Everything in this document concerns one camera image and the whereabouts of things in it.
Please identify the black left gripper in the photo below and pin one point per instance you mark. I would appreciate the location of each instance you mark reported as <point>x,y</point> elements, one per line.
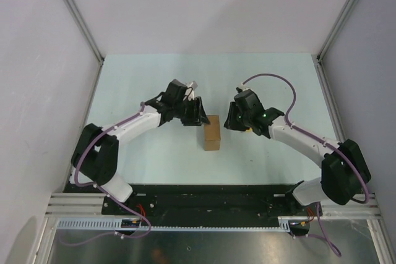
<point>198,113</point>

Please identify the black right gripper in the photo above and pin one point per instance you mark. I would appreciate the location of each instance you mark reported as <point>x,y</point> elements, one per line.
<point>230,123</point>

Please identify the brown cardboard express box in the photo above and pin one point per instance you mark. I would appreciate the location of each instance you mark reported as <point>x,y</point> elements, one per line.
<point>212,135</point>

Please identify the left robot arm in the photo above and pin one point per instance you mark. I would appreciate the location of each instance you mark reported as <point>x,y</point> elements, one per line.
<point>95,158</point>

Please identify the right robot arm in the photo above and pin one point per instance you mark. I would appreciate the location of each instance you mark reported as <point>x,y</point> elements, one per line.
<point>344,172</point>

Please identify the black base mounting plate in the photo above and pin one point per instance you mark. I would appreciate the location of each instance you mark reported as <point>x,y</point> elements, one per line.
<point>217,219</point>

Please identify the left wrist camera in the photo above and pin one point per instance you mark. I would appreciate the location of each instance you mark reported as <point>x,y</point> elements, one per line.
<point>189,93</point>

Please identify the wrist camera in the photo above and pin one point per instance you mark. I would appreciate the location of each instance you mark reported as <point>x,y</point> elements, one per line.
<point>242,87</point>
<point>189,93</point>

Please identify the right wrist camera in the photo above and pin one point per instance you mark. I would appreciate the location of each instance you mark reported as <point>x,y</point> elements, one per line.
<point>242,87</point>

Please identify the right aluminium corner post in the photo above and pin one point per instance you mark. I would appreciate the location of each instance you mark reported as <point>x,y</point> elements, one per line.
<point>340,22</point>

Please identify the aluminium corner post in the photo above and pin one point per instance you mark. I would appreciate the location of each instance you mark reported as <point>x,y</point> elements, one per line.
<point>84,29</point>
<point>340,22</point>

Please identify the left aluminium corner post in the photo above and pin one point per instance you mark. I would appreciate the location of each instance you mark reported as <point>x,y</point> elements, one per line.
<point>84,29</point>

